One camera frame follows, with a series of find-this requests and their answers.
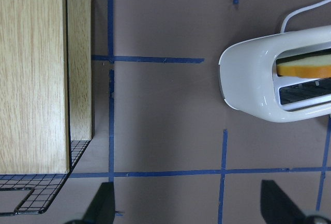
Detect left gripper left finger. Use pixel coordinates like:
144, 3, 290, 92
82, 182, 115, 223

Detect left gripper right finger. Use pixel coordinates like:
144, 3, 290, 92
260, 180, 306, 223

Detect white two-slot toaster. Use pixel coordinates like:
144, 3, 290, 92
219, 26, 330, 123

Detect bread slice in toaster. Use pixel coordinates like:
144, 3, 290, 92
276, 54, 330, 79

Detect wooden box in basket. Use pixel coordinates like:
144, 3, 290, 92
0, 0, 93, 175

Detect black wire basket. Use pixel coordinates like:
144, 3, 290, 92
0, 0, 94, 215

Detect white toaster power cord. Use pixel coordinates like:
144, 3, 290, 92
280, 0, 331, 34

